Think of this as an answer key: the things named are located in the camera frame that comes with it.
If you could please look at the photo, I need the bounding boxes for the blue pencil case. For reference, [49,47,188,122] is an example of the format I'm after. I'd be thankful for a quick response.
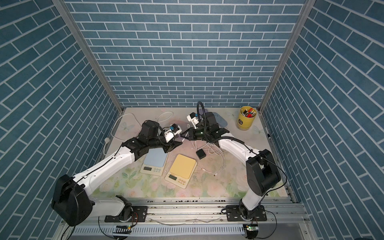
[213,112,228,128]

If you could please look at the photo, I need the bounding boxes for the blue electronic kitchen scale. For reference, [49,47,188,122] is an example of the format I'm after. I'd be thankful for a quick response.
[140,148,168,177]

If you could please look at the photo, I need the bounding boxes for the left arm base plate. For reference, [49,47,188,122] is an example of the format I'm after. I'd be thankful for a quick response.
[104,206,148,224]

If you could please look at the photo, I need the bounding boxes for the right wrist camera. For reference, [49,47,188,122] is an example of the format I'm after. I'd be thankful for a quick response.
[187,113,200,129]

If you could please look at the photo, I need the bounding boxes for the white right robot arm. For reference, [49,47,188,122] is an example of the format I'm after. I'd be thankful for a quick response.
[181,112,282,212]

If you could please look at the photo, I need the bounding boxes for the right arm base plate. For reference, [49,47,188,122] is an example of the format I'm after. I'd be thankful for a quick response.
[221,205,267,222]

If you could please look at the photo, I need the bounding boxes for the white power strip cord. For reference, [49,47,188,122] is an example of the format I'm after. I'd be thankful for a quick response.
[103,110,175,156]

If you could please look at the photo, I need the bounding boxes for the black USB wall charger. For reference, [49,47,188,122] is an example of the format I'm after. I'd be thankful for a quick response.
[196,149,207,160]

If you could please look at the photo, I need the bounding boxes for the yellow electronic kitchen scale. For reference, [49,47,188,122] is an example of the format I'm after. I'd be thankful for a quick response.
[165,154,197,189]

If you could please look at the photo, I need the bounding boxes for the yellow pen cup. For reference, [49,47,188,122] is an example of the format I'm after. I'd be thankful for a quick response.
[237,106,257,131]

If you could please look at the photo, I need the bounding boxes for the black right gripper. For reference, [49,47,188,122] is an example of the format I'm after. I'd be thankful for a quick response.
[181,128,211,142]

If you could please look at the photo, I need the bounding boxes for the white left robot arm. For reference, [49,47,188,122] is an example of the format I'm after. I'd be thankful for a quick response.
[51,120,182,227]

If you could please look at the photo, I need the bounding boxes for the aluminium mounting rail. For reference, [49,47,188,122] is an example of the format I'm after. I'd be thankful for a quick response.
[82,197,308,225]

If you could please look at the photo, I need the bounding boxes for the white USB charging cable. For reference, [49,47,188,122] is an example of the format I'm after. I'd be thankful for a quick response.
[190,138,226,176]

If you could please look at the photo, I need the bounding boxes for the floral table mat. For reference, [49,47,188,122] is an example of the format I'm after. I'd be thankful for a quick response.
[88,107,289,199]

